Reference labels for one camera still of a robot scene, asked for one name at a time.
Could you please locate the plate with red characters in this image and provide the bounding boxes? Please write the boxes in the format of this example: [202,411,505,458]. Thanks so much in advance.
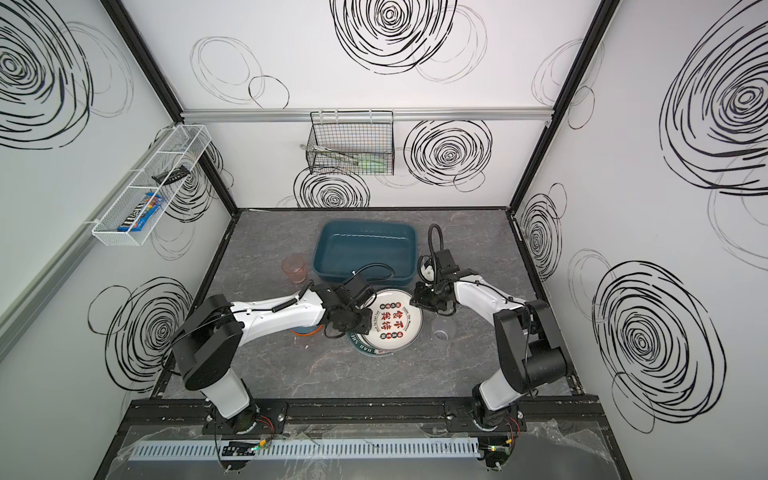
[362,289,423,352]

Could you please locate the plate with dark lettered rim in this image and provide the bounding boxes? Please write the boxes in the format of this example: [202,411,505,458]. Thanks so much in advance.
[347,331,416,357]

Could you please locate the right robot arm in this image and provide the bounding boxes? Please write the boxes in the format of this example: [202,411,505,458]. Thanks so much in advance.
[411,275,574,430]

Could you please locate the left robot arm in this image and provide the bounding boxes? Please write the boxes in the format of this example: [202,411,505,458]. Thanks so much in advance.
[170,279,376,433]

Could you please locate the teal plastic bin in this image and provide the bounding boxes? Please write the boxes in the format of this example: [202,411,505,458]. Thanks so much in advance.
[313,219,418,286]

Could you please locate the clear glass near front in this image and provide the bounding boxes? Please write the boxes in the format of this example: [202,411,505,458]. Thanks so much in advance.
[430,316,456,344]

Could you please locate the orange bowl under stack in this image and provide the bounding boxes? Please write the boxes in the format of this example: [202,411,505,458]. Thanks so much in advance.
[291,325,323,337]

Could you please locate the pink plastic cup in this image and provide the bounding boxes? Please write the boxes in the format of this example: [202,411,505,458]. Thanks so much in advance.
[281,254,308,284]

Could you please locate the green item in basket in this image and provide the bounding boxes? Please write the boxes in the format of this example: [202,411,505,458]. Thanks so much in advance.
[356,153,390,172]

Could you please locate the metal tongs in basket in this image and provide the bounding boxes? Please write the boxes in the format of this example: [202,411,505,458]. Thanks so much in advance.
[299,144,359,165]

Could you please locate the blue candy packet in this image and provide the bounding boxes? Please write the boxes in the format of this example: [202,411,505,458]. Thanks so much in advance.
[117,193,165,232]

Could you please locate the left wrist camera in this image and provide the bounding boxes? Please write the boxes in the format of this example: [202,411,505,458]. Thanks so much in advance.
[339,274,376,307]

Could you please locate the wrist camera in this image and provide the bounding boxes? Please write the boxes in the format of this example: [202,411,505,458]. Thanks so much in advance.
[339,274,376,307]
[418,249,459,284]

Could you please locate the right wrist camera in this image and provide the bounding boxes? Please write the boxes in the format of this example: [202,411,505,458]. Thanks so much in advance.
[418,249,459,284]

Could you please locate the black front rail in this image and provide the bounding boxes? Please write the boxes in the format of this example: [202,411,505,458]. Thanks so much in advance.
[118,395,608,436]

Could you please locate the white slotted cable duct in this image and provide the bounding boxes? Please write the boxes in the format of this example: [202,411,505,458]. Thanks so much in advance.
[128,438,481,461]

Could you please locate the black wire basket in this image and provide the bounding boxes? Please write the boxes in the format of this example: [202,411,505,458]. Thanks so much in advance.
[303,109,395,176]

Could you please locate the white wire shelf basket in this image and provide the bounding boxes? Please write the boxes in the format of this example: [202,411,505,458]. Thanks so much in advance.
[91,124,212,247]

